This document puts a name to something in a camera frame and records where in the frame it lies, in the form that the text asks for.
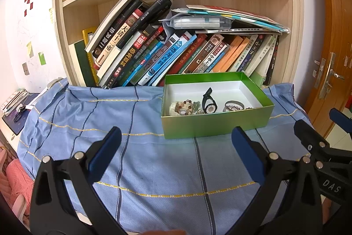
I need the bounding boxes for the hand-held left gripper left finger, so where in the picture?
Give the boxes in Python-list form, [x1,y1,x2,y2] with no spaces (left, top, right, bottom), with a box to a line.
[29,126,130,235]

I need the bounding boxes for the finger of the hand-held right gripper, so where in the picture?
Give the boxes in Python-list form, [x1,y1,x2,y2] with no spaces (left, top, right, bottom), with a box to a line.
[294,119,334,167]
[329,108,352,125]

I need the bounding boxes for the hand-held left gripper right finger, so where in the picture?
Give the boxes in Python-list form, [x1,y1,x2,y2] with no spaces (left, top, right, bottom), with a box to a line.
[231,126,324,235]

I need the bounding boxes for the green cardboard box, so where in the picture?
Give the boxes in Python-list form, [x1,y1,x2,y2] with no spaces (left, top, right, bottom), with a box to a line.
[161,72,275,140]

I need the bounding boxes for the metal bangle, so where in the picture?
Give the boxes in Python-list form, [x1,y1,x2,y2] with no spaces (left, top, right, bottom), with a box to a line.
[224,100,245,112]

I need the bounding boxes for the red bead bracelet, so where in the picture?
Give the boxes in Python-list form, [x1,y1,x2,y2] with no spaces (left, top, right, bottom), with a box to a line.
[176,99,194,117]

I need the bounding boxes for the person's right forearm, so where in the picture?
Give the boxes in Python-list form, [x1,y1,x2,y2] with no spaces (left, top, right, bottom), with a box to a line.
[322,198,334,224]

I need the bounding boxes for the person's left hand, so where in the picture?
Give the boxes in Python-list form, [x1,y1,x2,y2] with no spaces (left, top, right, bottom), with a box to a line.
[143,229,188,235]

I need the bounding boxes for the silver door latch plate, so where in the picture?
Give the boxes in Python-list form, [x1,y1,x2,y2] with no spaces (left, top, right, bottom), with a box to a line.
[313,58,326,87]

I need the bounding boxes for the blue checked cloth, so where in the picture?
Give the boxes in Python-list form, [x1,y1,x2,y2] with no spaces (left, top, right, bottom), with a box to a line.
[16,78,312,233]

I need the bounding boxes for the black wristwatch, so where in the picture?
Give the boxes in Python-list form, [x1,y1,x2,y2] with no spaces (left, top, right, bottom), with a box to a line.
[202,88,218,114]

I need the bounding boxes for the black desk mat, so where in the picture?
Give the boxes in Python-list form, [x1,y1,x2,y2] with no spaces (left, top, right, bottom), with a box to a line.
[3,92,42,136]

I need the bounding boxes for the dark green hardcover book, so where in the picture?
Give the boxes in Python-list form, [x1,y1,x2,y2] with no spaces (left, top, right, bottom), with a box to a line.
[69,39,95,87]

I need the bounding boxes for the pink knitted cloth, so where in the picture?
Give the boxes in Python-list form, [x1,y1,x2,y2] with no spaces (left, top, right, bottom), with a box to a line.
[0,161,35,224]

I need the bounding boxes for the wooden door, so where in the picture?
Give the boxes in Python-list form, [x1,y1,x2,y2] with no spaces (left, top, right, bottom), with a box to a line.
[304,0,352,136]

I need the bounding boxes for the stack of papers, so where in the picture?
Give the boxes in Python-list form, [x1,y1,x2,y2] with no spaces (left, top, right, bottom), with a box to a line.
[1,89,29,114]

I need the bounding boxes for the row of leaning books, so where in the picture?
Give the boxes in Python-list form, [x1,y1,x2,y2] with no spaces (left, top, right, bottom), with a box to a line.
[84,0,279,88]

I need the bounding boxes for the pile of flat booklets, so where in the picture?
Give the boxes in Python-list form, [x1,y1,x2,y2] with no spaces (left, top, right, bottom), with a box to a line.
[172,5,290,35]

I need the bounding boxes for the wooden bookshelf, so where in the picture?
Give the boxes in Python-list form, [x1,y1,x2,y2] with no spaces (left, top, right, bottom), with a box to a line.
[52,0,304,87]

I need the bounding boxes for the clear plastic pen case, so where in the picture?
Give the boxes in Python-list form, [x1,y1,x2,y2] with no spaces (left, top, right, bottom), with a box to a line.
[172,16,230,30]

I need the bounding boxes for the silver door handle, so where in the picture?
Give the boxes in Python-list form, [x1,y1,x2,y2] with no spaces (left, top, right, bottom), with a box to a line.
[319,52,345,99]

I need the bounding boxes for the white bead bracelet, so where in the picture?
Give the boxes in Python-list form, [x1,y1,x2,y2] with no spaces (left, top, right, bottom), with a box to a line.
[169,102,182,117]

